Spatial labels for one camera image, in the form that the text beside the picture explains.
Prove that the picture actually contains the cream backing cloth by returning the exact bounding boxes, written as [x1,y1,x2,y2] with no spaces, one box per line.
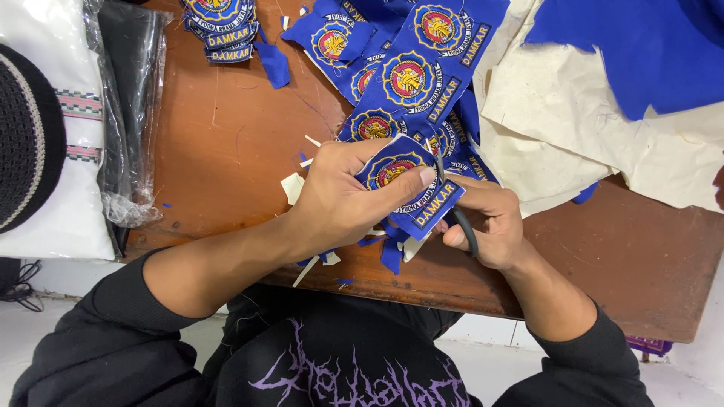
[472,0,724,219]

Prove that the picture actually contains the white backing scrap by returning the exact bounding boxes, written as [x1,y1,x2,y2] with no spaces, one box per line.
[281,172,307,206]

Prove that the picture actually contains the black printed sweatshirt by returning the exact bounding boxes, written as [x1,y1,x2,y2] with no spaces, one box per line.
[8,248,657,407]

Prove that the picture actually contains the single blue embroidered patch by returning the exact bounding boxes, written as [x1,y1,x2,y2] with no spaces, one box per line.
[355,133,466,242]

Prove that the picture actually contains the person's right hand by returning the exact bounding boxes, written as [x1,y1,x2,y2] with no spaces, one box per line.
[440,174,536,273]

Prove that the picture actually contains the blue fabric sheet of uncut badges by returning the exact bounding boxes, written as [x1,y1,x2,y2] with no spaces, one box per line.
[281,0,511,184]

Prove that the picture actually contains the black knitted cap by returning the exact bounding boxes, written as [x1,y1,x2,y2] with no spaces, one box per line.
[0,44,68,234]

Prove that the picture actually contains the purple patterned item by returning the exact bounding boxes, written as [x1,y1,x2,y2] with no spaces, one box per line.
[624,335,674,358]

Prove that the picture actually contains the stack of trimmed blue emblems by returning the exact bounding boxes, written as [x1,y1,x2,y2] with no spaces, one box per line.
[180,0,261,64]

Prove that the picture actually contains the black cable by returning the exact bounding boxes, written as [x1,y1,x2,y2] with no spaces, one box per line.
[0,259,45,313]

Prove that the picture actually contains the white folded garment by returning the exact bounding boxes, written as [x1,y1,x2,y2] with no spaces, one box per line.
[0,0,117,261]

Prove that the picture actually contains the plain blue cloth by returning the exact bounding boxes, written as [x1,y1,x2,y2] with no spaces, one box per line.
[523,0,724,122]

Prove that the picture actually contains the blue fabric scrap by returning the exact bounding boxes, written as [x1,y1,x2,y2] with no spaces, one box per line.
[253,27,291,90]

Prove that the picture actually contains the black garment in plastic bag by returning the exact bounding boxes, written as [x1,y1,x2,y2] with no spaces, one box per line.
[84,0,174,228]

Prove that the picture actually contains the black handled scissors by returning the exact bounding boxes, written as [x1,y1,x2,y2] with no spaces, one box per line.
[434,149,480,259]

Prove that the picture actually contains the person's left hand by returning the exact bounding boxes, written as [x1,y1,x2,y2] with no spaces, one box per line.
[285,137,438,259]

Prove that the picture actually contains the heap of blue and white offcuts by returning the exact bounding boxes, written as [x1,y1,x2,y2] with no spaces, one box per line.
[292,219,433,288]

